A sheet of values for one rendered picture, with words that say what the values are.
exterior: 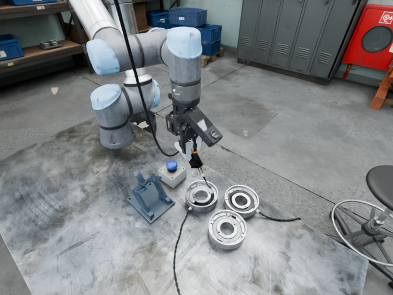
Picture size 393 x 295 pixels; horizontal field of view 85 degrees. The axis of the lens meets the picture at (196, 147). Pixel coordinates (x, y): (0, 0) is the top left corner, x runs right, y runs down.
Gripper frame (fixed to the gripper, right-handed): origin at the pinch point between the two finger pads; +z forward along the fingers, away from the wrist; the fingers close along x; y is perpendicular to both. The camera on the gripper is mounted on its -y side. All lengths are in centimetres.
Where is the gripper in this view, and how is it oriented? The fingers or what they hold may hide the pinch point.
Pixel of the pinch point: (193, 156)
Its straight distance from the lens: 67.4
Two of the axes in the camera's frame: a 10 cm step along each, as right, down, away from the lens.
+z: 0.0, 7.6, 6.5
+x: -6.8, 4.8, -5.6
